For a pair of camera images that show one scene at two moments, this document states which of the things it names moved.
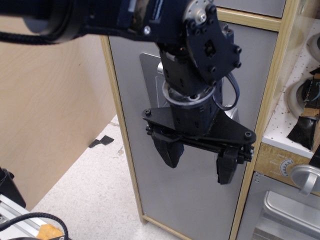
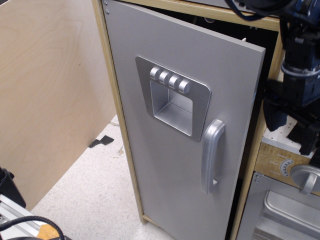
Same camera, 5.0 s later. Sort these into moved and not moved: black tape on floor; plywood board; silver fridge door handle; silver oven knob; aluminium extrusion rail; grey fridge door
Moved: grey fridge door; silver fridge door handle
Not moved: black tape on floor; plywood board; aluminium extrusion rail; silver oven knob
